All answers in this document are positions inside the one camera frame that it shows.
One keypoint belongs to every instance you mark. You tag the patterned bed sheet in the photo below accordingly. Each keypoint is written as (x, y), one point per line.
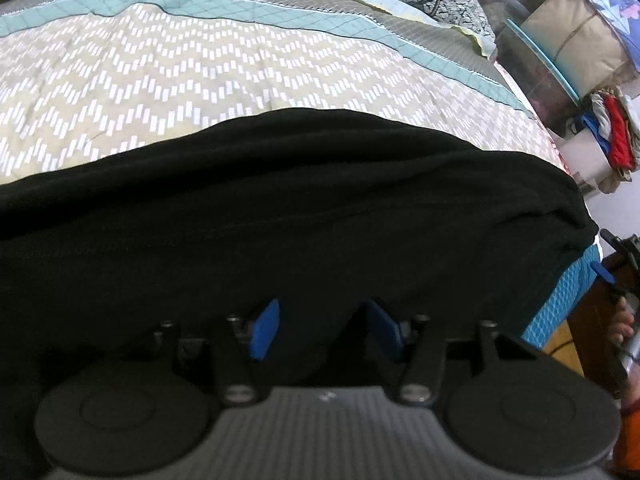
(225, 55)

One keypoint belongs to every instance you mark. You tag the black pants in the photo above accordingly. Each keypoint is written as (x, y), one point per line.
(280, 220)

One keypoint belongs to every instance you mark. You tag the beige wrapped bundle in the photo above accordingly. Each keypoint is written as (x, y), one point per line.
(570, 35)

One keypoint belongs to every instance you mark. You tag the wooden bed frame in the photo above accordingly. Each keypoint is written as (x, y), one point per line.
(590, 325)

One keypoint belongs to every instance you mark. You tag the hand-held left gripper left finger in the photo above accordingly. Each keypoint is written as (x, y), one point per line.
(264, 332)

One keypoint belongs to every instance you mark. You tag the person's foot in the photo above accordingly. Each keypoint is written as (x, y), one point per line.
(622, 320)

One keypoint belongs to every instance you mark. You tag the blue printed bag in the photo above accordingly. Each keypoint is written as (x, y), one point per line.
(607, 0)

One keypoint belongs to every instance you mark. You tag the orange object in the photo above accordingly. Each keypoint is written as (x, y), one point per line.
(631, 440)

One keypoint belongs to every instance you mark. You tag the pile of coloured clothes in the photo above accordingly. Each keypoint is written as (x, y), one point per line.
(617, 135)

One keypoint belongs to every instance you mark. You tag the clear bag with teal edge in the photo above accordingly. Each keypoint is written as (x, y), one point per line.
(535, 65)

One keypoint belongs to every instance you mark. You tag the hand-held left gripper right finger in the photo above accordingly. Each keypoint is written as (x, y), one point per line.
(382, 330)

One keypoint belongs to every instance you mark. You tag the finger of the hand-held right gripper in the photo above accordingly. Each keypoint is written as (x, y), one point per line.
(605, 272)
(622, 245)

